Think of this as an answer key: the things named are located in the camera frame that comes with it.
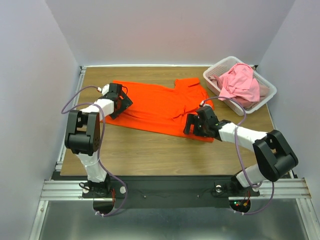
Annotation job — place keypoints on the dusty pink t shirt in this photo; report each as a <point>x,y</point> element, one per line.
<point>246,104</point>

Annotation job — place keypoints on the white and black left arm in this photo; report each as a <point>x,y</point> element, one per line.
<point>84,134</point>

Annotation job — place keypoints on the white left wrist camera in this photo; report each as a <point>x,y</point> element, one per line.
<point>103,90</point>

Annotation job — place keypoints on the aluminium frame rail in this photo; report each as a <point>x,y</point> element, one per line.
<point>43,204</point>

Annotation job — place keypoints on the orange t shirt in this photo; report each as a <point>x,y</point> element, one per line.
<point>161,109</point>

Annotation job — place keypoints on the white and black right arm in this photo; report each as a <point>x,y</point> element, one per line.
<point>274,156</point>

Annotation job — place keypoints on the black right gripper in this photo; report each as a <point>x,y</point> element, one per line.
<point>191,125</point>

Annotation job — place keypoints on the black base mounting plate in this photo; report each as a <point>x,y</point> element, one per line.
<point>163,192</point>

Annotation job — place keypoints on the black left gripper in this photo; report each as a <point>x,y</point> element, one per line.
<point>126,104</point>

